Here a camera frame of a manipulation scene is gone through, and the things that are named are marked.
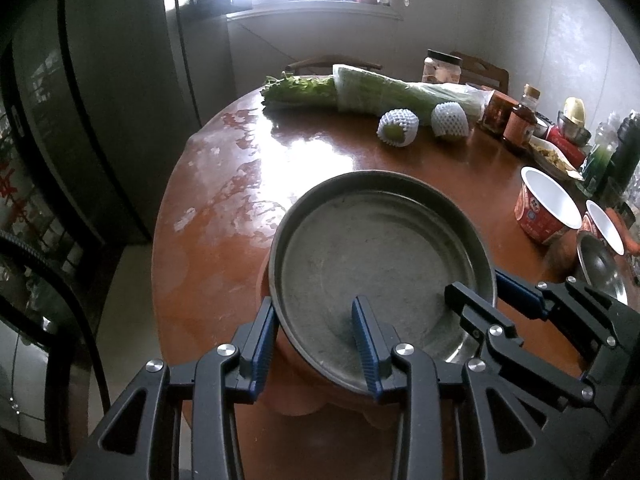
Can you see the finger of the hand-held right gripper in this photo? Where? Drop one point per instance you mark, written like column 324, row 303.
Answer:
column 500, row 332
column 520, row 295

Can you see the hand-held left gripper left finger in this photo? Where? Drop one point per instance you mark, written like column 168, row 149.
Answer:
column 262, row 355

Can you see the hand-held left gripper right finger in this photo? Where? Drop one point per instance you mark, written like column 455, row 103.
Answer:
column 367, row 355

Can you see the pink plate with ears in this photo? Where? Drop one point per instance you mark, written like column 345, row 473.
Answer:
column 310, row 390

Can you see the red instant noodle bowl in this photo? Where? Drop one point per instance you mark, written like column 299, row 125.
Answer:
column 537, row 220
column 605, row 225

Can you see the stainless steel bowl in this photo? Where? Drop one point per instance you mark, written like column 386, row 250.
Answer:
column 597, row 265

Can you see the round stainless steel pan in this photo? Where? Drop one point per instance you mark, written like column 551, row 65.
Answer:
column 375, row 245

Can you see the orange carrot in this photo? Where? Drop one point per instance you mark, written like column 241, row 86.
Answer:
column 631, row 237

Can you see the white plate of food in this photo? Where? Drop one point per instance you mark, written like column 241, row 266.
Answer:
column 550, row 157

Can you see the green liquid plastic bottle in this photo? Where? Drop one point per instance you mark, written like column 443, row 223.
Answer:
column 597, row 165

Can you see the red box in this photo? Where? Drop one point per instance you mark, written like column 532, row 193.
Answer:
column 565, row 147

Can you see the brown sauce bottle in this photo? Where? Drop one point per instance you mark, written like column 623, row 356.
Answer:
column 520, row 127

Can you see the white ceramic bowl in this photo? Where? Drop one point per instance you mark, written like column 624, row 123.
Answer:
column 542, row 127

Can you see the small steel bowl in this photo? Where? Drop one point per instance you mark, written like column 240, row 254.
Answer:
column 575, row 135

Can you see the black thermos flask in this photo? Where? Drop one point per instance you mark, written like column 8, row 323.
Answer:
column 625, row 160

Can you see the red chili sauce jar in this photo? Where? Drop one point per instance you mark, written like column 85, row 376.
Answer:
column 500, row 115

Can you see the fruit in white foam net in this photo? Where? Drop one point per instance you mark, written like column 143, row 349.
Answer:
column 397, row 125
column 450, row 119

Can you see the pale yellow cup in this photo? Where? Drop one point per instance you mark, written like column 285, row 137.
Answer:
column 574, row 110

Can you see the wooden chair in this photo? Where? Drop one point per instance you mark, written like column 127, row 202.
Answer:
column 325, row 61
column 487, row 77

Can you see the clear jar with black lid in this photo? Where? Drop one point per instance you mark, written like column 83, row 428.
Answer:
column 442, row 72

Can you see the wrapped napa cabbage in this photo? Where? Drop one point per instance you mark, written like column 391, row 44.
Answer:
column 390, row 92

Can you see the green leaf lettuce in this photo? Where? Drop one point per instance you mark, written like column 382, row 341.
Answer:
column 300, row 91

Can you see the dark grey refrigerator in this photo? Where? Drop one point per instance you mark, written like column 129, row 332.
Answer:
column 100, row 110

